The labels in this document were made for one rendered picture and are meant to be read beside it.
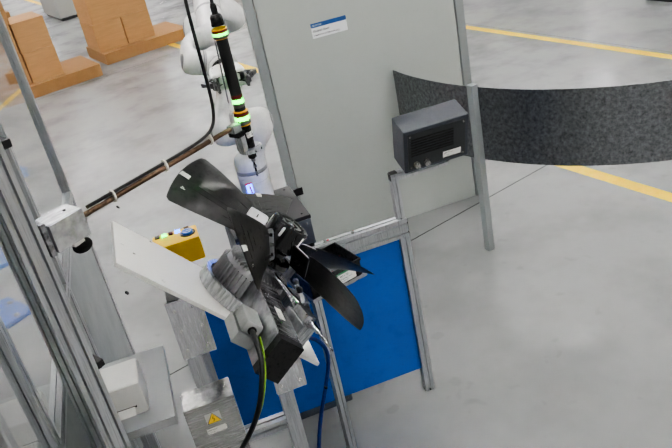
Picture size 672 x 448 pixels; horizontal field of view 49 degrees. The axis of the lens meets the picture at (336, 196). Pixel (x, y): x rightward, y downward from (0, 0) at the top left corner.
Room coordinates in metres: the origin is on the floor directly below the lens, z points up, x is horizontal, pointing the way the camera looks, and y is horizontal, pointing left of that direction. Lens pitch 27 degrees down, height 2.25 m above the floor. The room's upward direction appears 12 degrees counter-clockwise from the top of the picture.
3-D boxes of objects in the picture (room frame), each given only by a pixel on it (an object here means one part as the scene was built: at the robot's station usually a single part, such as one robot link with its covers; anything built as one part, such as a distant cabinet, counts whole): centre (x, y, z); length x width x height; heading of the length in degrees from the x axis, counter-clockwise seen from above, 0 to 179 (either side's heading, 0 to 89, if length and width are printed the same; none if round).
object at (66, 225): (1.55, 0.64, 1.54); 0.10 x 0.07 x 0.08; 137
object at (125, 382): (1.70, 0.74, 0.91); 0.17 x 0.16 x 0.11; 102
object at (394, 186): (2.47, -0.22, 0.96); 0.03 x 0.03 x 0.20; 12
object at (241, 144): (2.00, 0.22, 1.50); 0.09 x 0.07 x 0.10; 137
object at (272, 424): (1.83, 0.40, 0.56); 0.19 x 0.04 x 0.04; 102
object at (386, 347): (2.38, 0.20, 0.45); 0.82 x 0.01 x 0.66; 102
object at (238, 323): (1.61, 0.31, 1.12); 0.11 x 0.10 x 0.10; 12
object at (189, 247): (2.30, 0.58, 1.02); 0.16 x 0.10 x 0.11; 102
